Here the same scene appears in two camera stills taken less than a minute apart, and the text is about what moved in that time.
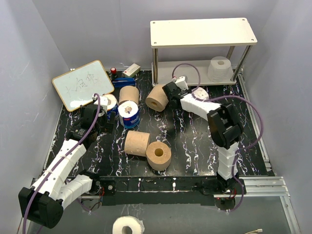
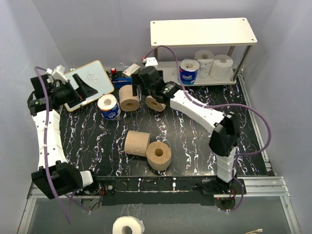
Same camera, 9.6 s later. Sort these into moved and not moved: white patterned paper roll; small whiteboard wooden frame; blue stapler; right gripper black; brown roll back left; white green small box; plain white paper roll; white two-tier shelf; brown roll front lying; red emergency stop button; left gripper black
Moved: right gripper black; left gripper black; white patterned paper roll
Not moved: brown roll front lying; white green small box; red emergency stop button; plain white paper roll; white two-tier shelf; blue stapler; brown roll back left; small whiteboard wooden frame
